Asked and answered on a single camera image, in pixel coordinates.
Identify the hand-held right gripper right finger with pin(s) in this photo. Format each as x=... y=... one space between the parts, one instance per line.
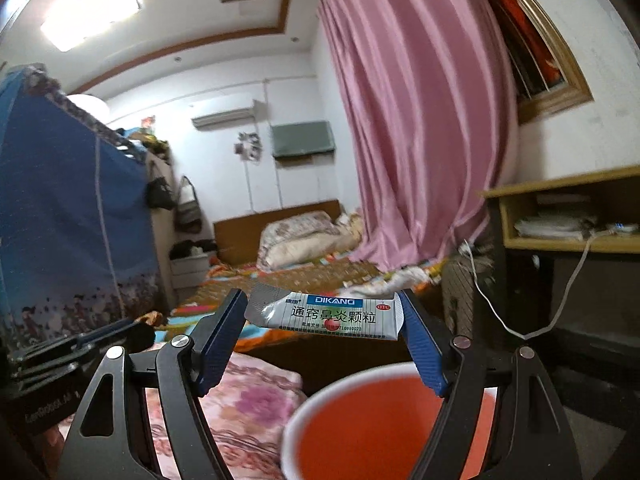
x=422 y=345

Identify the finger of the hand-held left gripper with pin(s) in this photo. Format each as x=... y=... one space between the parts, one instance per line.
x=65 y=362
x=110 y=332

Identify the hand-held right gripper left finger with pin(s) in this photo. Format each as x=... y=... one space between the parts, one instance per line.
x=220 y=345

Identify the red bin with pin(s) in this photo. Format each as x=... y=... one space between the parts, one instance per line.
x=370 y=420

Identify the silver medicine sachet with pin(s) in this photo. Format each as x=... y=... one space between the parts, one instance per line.
x=325 y=317

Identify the brown patterned handbag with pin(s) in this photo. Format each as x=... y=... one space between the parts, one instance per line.
x=465 y=285

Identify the white nightstand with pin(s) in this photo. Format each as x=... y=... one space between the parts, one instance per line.
x=190 y=270

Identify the colourful patchwork quilt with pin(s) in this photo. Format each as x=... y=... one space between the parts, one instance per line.
x=280 y=275

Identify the dark clothes pile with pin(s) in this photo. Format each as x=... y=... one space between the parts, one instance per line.
x=192 y=247

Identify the beige tall cabinet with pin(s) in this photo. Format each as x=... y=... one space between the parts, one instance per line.
x=162 y=240

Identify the wooden headboard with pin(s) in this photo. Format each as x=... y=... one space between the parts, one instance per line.
x=235 y=235

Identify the cream pillow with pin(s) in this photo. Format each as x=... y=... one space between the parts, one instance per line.
x=310 y=252

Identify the blue printed cloth wardrobe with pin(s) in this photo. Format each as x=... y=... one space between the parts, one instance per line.
x=65 y=210

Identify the floral pillow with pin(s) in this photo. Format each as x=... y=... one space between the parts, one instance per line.
x=295 y=230

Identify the grey hanging bag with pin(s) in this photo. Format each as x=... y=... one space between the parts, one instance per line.
x=187 y=205

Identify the black hanging bag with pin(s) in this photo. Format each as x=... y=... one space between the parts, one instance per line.
x=160 y=190

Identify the wooden desk shelf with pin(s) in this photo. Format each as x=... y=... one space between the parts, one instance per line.
x=550 y=245

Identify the stack of white papers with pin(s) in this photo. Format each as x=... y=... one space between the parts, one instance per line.
x=550 y=227

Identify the grey-green cloth cover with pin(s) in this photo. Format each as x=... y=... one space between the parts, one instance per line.
x=302 y=140

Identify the white round lamp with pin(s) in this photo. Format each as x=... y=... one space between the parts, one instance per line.
x=87 y=107

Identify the white air conditioner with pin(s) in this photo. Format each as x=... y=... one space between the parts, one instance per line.
x=222 y=117

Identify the pink curtain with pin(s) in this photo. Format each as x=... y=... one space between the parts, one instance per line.
x=410 y=110

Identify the gold framed picture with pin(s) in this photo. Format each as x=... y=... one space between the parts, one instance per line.
x=530 y=60

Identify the ceiling light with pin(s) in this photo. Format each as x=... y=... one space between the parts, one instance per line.
x=90 y=10

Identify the wall photos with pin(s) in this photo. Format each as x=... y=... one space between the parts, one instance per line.
x=248 y=146

